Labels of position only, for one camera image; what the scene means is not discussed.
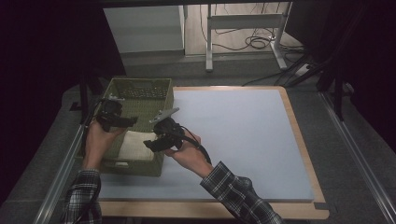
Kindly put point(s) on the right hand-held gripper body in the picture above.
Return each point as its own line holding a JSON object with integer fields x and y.
{"x": 169, "y": 132}

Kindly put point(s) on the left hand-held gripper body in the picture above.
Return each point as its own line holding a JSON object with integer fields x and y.
{"x": 110, "y": 113}

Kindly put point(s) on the cream printed towel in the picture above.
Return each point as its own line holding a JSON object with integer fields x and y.
{"x": 137, "y": 146}

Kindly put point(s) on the green woven basket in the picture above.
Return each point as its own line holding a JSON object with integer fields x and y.
{"x": 140, "y": 102}

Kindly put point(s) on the person's right hand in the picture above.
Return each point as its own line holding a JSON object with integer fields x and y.
{"x": 191, "y": 155}

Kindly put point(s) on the person's left hand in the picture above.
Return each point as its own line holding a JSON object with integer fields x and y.
{"x": 95, "y": 143}

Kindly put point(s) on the black metal stand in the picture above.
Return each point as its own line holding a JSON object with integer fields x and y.
{"x": 84, "y": 96}
{"x": 337, "y": 93}

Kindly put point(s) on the grey cabinet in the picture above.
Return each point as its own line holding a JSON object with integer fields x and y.
{"x": 146, "y": 29}

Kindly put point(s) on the white power strip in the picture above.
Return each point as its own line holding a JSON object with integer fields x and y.
{"x": 302, "y": 70}

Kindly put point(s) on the aluminium rail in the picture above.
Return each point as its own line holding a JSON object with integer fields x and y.
{"x": 358, "y": 158}
{"x": 57, "y": 180}

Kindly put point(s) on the white metal desk frame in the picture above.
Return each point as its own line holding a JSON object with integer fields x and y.
{"x": 243, "y": 21}

